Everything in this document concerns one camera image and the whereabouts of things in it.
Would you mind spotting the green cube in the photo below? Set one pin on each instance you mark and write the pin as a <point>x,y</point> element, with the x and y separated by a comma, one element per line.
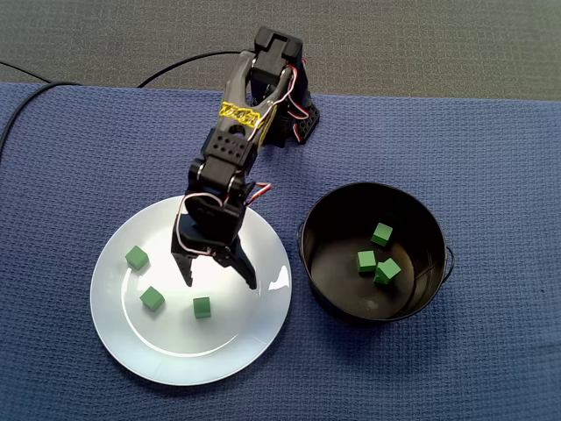
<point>388,269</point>
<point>366,261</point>
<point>381,234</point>
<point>378,279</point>
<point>137,257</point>
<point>202,307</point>
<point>152,298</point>

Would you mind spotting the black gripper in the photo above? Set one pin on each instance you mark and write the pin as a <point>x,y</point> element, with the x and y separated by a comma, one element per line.
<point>195,239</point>

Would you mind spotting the white round plate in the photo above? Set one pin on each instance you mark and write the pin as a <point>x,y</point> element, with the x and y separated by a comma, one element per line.
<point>188,351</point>

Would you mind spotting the blue woven table cloth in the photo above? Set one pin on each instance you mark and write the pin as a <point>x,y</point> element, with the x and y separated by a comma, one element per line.
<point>482,219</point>

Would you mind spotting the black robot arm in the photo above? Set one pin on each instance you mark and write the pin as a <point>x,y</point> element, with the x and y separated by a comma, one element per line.
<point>228,147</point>

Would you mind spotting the black round container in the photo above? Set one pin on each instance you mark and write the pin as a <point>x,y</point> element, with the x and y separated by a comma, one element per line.
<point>333,263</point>

